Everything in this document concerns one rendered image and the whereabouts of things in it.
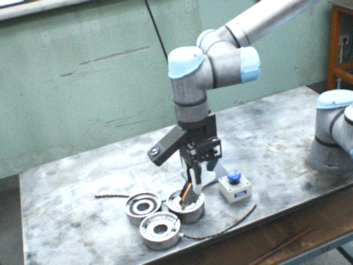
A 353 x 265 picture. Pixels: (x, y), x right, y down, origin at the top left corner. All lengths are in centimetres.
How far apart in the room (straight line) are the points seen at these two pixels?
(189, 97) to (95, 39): 175
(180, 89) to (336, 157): 59
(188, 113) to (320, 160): 53
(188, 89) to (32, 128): 196
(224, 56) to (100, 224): 60
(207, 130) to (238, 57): 18
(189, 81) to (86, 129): 197
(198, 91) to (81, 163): 71
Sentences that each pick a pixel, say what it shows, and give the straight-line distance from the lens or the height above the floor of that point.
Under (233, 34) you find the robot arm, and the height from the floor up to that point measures 127.
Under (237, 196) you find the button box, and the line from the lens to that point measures 114.
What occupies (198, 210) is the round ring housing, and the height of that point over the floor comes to 83.
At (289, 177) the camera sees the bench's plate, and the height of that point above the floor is 80.
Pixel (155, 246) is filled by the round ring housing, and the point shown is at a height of 82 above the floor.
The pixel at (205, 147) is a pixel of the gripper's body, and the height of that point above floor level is 106.
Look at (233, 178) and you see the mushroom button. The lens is 112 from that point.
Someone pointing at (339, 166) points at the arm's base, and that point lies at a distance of 125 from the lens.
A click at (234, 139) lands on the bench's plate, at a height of 80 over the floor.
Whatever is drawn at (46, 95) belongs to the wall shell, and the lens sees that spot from 261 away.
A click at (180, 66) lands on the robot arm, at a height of 127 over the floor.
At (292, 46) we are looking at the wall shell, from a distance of 317.
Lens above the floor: 157
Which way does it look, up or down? 32 degrees down
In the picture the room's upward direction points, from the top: 9 degrees counter-clockwise
